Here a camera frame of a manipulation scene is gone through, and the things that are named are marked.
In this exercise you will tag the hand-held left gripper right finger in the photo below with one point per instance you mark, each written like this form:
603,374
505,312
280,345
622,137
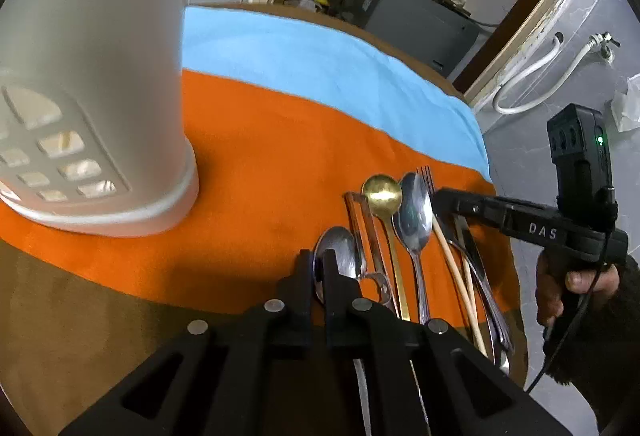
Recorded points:
327,286

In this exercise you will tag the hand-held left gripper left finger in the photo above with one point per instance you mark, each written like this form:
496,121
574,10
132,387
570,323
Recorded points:
309,286

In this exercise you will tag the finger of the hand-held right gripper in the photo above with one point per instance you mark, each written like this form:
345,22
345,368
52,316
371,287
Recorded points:
465,206

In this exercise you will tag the small silver spoon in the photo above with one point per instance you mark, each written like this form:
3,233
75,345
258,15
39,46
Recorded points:
342,248

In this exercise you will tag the silver fork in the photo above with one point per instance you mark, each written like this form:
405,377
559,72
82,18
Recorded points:
425,178

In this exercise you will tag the person's right forearm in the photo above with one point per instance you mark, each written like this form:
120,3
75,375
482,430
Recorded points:
615,346

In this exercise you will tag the person's right hand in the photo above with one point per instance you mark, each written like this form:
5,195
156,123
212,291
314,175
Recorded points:
580,283

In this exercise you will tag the silver table knife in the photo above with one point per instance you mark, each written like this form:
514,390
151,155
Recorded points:
470,236

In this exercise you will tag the large silver spoon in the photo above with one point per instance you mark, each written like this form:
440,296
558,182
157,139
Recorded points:
412,216

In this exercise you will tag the gold spoon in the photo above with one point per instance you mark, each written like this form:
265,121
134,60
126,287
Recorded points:
382,196

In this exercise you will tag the clear plastic bag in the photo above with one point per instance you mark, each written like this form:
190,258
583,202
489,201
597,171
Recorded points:
627,106

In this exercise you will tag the orange blue brown tablecloth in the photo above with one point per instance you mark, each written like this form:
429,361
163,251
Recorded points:
280,141

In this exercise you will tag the grey metal cabinet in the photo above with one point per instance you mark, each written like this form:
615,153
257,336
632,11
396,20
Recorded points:
410,21

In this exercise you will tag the white plastic utensil holder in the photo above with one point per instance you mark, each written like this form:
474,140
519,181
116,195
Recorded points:
100,66

